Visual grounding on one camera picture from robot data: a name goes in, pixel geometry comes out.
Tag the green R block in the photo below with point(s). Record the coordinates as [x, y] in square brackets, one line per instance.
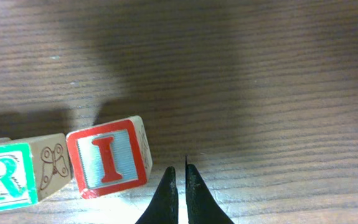
[32, 169]

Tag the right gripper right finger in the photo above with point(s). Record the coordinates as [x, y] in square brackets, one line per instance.
[201, 206]

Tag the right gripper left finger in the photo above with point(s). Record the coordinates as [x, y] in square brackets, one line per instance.
[163, 207]

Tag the red I block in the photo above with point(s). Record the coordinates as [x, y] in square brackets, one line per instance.
[110, 157]

